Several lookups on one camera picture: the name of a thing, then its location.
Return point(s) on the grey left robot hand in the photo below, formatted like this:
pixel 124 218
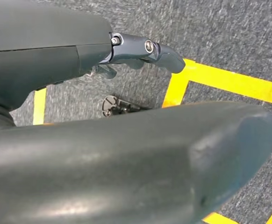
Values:
pixel 103 170

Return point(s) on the small dark metal fitting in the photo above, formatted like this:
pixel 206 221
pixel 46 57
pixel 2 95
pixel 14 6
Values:
pixel 110 106

